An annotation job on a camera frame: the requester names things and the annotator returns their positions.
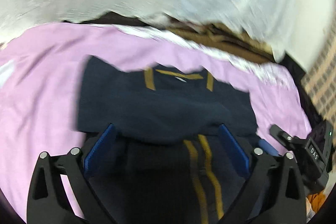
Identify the navy knit sweater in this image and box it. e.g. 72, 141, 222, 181
77, 56, 259, 223

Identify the brown cardboard pile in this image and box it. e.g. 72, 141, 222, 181
164, 18, 276, 64

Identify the pink bed sheet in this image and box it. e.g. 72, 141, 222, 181
1, 23, 311, 219

